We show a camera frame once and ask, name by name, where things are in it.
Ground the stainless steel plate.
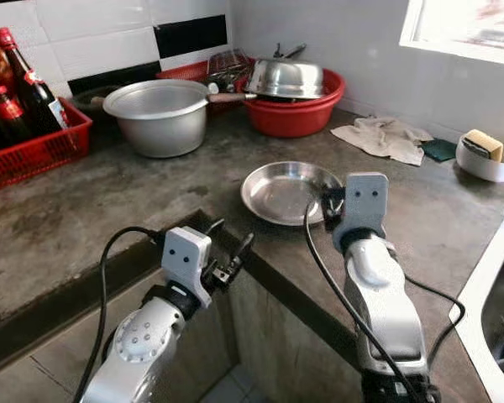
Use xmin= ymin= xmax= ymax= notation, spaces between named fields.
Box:
xmin=241 ymin=161 xmax=344 ymax=227

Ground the beige crumpled cloth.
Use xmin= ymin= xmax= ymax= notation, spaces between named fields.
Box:
xmin=330 ymin=116 xmax=436 ymax=167

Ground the red plastic basin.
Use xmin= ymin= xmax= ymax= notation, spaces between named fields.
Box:
xmin=239 ymin=69 xmax=345 ymax=139

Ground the aluminium cooking pot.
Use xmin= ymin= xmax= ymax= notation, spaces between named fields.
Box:
xmin=102 ymin=79 xmax=213 ymax=159

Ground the green scouring pad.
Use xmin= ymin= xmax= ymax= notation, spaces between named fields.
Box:
xmin=420 ymin=138 xmax=459 ymax=163

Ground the upturned steel wok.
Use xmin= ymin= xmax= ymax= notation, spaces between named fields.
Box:
xmin=245 ymin=57 xmax=327 ymax=100

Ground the white ceramic bowl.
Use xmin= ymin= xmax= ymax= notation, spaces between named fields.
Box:
xmin=456 ymin=130 xmax=504 ymax=184

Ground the red flat plastic basket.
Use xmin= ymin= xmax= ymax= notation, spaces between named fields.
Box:
xmin=158 ymin=57 xmax=257 ymax=106

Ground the yellow sponge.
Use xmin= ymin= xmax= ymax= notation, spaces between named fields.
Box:
xmin=464 ymin=129 xmax=504 ymax=162

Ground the dark round pan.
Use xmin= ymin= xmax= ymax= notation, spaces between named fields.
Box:
xmin=71 ymin=82 xmax=118 ymax=110

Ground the red plastic crate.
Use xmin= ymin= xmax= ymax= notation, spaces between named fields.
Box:
xmin=0 ymin=97 xmax=93 ymax=194

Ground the small dark bottle red cap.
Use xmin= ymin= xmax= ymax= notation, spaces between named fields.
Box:
xmin=0 ymin=84 xmax=30 ymax=144

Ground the bright window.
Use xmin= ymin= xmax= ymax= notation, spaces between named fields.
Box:
xmin=401 ymin=0 xmax=504 ymax=68

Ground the tall labelled bottle red cap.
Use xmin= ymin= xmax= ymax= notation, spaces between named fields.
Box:
xmin=0 ymin=27 xmax=70 ymax=131

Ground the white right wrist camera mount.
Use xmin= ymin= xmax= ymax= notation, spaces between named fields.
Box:
xmin=334 ymin=172 xmax=389 ymax=240

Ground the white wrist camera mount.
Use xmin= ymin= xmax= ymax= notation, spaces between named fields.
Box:
xmin=334 ymin=172 xmax=389 ymax=240
xmin=161 ymin=227 xmax=213 ymax=307

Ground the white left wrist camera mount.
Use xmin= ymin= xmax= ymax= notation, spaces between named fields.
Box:
xmin=161 ymin=227 xmax=213 ymax=307

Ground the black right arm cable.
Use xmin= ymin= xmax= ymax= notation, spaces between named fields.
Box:
xmin=302 ymin=197 xmax=467 ymax=403

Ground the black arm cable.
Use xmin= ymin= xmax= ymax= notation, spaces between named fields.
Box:
xmin=302 ymin=197 xmax=467 ymax=403
xmin=74 ymin=225 xmax=167 ymax=403

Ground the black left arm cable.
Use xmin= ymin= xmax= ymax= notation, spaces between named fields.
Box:
xmin=74 ymin=225 xmax=167 ymax=403

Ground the wooden utensil handle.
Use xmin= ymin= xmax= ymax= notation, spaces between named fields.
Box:
xmin=208 ymin=91 xmax=257 ymax=103

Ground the black pan handle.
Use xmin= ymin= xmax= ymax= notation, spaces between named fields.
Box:
xmin=273 ymin=42 xmax=307 ymax=60

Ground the wire mesh strainer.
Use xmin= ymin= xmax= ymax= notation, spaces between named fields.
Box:
xmin=206 ymin=49 xmax=251 ymax=92

